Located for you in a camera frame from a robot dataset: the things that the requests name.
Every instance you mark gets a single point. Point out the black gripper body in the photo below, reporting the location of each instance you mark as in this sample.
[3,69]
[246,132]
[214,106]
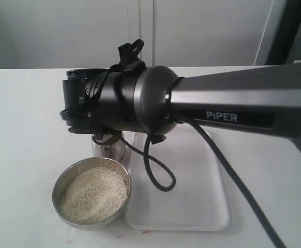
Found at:
[82,90]

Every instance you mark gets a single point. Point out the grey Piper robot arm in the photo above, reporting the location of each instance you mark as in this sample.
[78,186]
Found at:
[264,100]

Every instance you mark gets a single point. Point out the small steel cup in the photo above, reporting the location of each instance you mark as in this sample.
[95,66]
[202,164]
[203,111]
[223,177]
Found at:
[109,146]

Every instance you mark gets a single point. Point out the wide steel rice bowl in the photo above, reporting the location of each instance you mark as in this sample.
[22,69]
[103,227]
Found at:
[76,169]

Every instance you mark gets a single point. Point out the beige granular powder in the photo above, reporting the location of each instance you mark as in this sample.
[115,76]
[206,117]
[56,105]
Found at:
[93,196]

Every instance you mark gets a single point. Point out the white plastic tray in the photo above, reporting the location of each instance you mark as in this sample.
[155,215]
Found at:
[197,203]

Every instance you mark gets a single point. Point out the dark door frame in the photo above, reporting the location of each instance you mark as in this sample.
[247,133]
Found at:
[285,34]

